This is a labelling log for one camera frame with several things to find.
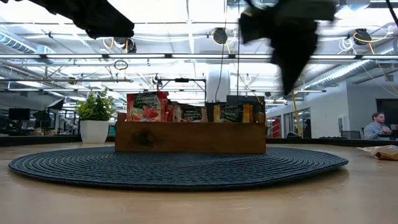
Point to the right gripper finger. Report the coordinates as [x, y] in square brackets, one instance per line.
[303, 53]
[281, 62]

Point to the green plant in white pot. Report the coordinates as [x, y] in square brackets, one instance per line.
[94, 130]

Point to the red cabinet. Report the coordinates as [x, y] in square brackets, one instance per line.
[275, 129]

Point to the black softbox lamp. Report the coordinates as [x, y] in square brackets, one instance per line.
[55, 104]

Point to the black monitor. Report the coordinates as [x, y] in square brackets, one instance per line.
[245, 99]
[18, 114]

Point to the person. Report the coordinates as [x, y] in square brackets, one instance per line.
[376, 129]

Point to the grey office chair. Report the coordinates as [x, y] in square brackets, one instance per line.
[351, 134]

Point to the round dark blue placemat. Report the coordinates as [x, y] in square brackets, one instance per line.
[177, 169]

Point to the black box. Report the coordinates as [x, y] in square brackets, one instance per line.
[211, 103]

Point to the beige tea packet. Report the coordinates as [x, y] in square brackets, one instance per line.
[176, 114]
[192, 113]
[385, 153]

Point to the black overhead rig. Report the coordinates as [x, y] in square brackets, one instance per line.
[182, 80]

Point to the silver ventilation duct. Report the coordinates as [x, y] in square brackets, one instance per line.
[348, 73]

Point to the wooden three-compartment tray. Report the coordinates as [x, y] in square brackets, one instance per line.
[189, 138]

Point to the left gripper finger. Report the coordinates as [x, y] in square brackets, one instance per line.
[109, 32]
[118, 18]

